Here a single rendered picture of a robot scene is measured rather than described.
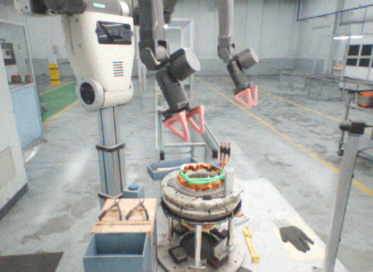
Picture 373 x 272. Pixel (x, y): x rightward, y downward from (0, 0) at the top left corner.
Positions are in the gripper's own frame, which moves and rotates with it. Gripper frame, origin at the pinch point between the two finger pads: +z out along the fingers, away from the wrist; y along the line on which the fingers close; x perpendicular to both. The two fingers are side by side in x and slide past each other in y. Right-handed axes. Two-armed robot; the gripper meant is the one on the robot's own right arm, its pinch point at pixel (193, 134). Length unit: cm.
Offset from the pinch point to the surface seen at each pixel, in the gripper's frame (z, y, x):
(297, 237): 62, 53, 10
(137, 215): 16.6, -2.5, 34.0
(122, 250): 23.3, -11.9, 36.3
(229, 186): 23.4, 24.0, 11.9
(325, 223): 134, 205, 44
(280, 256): 62, 39, 14
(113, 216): 13.2, -7.0, 39.7
